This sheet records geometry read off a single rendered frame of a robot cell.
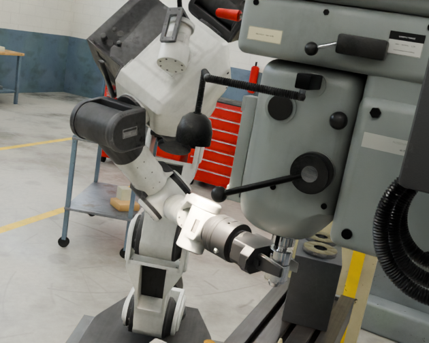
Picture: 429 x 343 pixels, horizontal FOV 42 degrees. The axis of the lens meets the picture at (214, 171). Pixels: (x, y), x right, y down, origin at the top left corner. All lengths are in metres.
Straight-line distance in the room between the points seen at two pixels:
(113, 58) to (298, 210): 0.61
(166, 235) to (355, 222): 0.88
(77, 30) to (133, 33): 11.16
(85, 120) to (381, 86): 0.69
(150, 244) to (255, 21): 0.95
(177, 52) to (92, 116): 0.25
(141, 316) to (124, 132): 0.84
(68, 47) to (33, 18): 1.25
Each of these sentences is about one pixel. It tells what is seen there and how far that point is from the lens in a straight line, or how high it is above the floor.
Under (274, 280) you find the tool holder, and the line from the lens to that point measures 1.12.
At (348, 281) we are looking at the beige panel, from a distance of 2.96.
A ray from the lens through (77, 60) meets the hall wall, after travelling 12.51.
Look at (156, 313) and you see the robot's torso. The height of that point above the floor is 0.74.
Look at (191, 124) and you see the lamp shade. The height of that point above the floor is 1.48.
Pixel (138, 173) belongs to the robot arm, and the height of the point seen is 1.29.
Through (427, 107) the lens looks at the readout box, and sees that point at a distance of 0.67.
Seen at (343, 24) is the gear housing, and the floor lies 1.70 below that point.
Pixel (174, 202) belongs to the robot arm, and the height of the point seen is 1.24.
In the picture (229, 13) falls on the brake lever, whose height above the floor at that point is 1.70.
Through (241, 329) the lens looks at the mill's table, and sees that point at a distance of 1.44.
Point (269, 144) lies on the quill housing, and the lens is 0.99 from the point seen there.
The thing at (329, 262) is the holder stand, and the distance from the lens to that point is 1.46.
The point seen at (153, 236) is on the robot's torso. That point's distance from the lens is 1.73.
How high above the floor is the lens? 1.64
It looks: 13 degrees down
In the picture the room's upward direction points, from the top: 10 degrees clockwise
